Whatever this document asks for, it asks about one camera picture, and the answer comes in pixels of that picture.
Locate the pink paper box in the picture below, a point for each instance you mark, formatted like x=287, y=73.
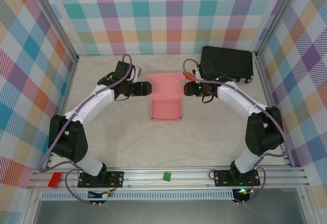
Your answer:
x=164, y=98

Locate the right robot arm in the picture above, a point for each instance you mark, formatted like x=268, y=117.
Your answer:
x=263, y=132

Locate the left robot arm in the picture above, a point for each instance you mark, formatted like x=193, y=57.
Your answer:
x=69, y=137

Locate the orange plastic toy piece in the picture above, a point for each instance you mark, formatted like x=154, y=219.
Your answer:
x=187, y=75

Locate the black carrying case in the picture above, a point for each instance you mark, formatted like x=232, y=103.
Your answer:
x=232, y=60

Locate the green cube block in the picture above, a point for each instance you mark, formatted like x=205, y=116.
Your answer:
x=167, y=177

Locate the red toy brick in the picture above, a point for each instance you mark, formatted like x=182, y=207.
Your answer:
x=55, y=180

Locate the grey metal shelf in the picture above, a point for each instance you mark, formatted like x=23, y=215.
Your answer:
x=166, y=212

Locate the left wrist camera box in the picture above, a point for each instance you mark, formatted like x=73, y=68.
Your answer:
x=138, y=71

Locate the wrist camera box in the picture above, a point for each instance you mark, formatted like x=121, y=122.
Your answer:
x=138, y=71
x=195, y=69

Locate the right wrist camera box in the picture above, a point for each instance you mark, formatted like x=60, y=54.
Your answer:
x=195, y=69

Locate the aluminium table side rail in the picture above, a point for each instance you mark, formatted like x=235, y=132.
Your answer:
x=66, y=99
x=267, y=93

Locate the aluminium mounting rail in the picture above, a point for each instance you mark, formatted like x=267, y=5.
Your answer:
x=189, y=179

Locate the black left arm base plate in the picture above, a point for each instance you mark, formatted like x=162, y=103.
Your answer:
x=116, y=179

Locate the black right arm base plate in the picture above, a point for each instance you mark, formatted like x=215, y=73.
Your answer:
x=222, y=179

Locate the aluminium frame post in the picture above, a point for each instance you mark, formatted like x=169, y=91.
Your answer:
x=55, y=19
x=276, y=17

